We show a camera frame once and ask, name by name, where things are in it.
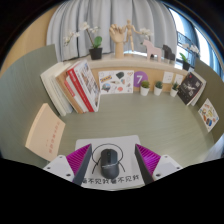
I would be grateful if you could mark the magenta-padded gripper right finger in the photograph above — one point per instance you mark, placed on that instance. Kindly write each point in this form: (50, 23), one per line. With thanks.
(148, 160)

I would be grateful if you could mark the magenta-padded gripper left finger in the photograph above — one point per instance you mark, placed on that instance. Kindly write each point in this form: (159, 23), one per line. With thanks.
(78, 160)

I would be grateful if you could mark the white printed mouse pad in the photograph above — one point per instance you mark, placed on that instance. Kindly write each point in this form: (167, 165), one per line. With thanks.
(128, 146)

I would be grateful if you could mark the beige booklet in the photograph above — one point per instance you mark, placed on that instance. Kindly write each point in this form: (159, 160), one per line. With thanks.
(45, 133)

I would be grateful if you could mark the white book with red lettering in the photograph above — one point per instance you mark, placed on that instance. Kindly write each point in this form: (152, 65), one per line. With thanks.
(75, 93)

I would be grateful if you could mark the small succulent in white pot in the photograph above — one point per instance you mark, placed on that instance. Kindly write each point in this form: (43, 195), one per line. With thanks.
(144, 91)
(158, 90)
(174, 92)

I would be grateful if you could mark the brown kraft book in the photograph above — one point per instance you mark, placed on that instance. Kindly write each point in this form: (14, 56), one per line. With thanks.
(66, 88)

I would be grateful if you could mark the food sticker sheet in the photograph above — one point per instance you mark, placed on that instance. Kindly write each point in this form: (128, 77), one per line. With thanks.
(208, 115)

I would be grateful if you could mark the red-spined picture-cover book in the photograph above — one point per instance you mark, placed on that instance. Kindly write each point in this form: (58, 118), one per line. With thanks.
(88, 83)

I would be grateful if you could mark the purple round number disc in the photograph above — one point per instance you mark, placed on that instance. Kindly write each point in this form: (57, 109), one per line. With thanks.
(141, 78)

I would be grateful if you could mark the black book with red edge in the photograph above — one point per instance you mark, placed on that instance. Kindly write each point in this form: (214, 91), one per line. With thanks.
(189, 88)

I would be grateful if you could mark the white sticker sheet with objects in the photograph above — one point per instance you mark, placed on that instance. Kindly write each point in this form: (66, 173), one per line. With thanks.
(116, 82)

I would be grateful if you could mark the light wooden desk shelf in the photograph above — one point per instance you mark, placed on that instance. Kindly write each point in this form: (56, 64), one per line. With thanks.
(155, 75)

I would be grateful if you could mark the grey-green desk partition panel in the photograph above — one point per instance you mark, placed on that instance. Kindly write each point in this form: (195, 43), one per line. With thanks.
(213, 86)
(20, 86)

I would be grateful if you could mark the white orchid in black pot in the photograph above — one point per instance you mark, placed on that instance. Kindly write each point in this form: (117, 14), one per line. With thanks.
(95, 53)
(186, 65)
(146, 33)

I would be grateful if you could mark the dark wooden horse figure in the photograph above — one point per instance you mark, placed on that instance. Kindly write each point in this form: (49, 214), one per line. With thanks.
(168, 52)

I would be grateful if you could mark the pink wooden horse figure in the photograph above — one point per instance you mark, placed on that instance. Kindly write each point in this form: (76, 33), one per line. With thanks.
(152, 50)

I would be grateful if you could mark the wooden hand model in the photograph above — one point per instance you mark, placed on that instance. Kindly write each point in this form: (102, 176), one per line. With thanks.
(118, 41)

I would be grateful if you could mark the wooden artist mannequin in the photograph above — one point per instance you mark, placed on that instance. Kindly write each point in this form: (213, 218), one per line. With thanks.
(130, 35)

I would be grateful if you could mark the dark-framed window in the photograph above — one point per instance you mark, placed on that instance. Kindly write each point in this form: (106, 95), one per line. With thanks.
(200, 40)

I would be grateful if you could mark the grey pleated curtain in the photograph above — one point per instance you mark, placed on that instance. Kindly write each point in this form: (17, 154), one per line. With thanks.
(100, 13)

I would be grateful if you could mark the white wall socket plate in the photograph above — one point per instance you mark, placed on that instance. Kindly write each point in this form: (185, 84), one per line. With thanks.
(179, 79)
(168, 77)

